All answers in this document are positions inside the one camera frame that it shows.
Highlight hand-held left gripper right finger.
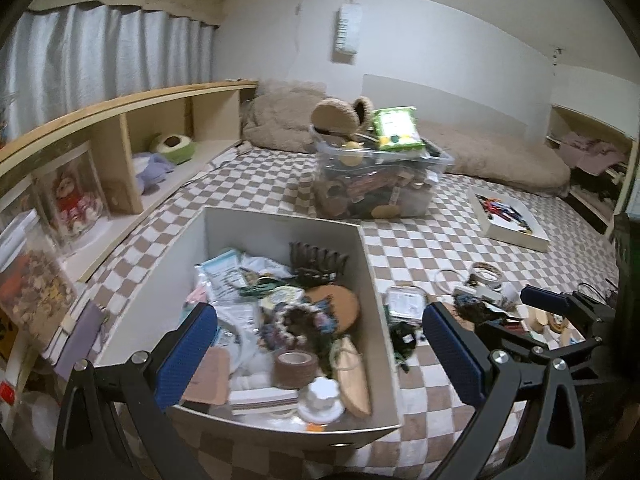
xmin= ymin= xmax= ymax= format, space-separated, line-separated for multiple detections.
xmin=422 ymin=302 xmax=587 ymax=480

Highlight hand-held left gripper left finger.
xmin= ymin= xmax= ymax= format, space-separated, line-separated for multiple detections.
xmin=52 ymin=302 xmax=219 ymax=480

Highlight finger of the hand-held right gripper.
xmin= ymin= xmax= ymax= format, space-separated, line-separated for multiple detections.
xmin=474 ymin=321 xmax=617 ymax=383
xmin=520 ymin=285 xmax=617 ymax=333

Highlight white storage box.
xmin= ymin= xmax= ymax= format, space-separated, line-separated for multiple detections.
xmin=95 ymin=206 xmax=405 ymax=453

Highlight clear lidded container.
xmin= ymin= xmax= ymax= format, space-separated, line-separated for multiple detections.
xmin=0 ymin=210 xmax=81 ymax=342

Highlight tan leather patch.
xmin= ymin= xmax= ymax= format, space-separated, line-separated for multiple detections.
xmin=182 ymin=347 xmax=231 ymax=406

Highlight dark green keyring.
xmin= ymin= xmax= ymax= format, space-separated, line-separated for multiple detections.
xmin=390 ymin=322 xmax=422 ymax=374

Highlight stack of tape rings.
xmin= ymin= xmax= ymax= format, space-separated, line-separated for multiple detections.
xmin=470 ymin=262 xmax=504 ymax=286

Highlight white tray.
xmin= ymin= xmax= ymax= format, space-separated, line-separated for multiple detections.
xmin=467 ymin=186 xmax=551 ymax=253

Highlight wooden closet shelf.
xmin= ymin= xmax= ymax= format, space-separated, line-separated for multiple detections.
xmin=545 ymin=104 xmax=640 ymax=238

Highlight clear plastic case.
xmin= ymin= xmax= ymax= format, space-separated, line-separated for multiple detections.
xmin=387 ymin=285 xmax=427 ymax=323

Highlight white teal packet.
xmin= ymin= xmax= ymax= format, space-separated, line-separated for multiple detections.
xmin=194 ymin=249 xmax=242 ymax=302

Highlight striped notebook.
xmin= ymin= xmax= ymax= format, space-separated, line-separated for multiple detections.
xmin=229 ymin=387 xmax=301 ymax=417

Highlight pile of coloured pens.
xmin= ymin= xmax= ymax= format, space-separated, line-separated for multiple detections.
xmin=475 ymin=195 xmax=534 ymax=235

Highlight wooden leaf dish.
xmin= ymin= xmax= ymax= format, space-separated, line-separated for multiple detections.
xmin=332 ymin=336 xmax=373 ymax=418

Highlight purple notebook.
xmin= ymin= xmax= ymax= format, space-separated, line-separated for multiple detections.
xmin=54 ymin=304 xmax=104 ymax=382

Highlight brown tape roll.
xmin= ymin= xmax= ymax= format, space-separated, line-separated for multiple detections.
xmin=273 ymin=350 xmax=320 ymax=390

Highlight flower scrunchie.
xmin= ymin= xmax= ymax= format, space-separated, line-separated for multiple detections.
xmin=260 ymin=300 xmax=331 ymax=351

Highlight pink clothes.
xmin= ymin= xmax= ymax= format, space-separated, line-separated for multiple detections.
xmin=557 ymin=130 xmax=626 ymax=171

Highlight checkered blanket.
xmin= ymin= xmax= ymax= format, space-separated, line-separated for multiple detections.
xmin=75 ymin=145 xmax=621 ymax=480

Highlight plain round cork coaster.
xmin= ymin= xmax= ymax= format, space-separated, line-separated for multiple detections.
xmin=305 ymin=285 xmax=362 ymax=334

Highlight white plastic knob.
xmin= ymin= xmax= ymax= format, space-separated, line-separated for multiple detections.
xmin=297 ymin=377 xmax=346 ymax=423

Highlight beige duvet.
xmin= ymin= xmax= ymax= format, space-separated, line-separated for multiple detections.
xmin=240 ymin=79 xmax=571 ymax=197

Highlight purple plush toy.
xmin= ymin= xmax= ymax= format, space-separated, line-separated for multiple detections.
xmin=131 ymin=152 xmax=176 ymax=196

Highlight clear plastic storage bin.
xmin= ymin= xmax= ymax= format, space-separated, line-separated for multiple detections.
xmin=310 ymin=135 xmax=456 ymax=220

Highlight long wooden shelf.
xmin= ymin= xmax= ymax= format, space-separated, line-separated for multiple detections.
xmin=0 ymin=80 xmax=259 ymax=286

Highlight green avocado plush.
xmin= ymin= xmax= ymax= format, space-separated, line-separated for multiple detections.
xmin=150 ymin=132 xmax=199 ymax=165

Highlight white headboard panel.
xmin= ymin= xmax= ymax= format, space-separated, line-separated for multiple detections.
xmin=362 ymin=74 xmax=531 ymax=133

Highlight green wipes packet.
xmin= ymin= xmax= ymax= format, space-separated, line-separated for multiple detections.
xmin=372 ymin=106 xmax=423 ymax=151

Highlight brown fuzzy plush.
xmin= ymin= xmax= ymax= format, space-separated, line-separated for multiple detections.
xmin=310 ymin=96 xmax=376 ymax=141

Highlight grey curtain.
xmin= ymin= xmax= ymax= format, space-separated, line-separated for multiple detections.
xmin=0 ymin=2 xmax=218 ymax=146

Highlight white hanging paper bag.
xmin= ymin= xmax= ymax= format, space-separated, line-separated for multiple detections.
xmin=331 ymin=0 xmax=363 ymax=65

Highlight white hanging cord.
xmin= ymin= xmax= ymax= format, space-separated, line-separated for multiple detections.
xmin=292 ymin=0 xmax=308 ymax=71

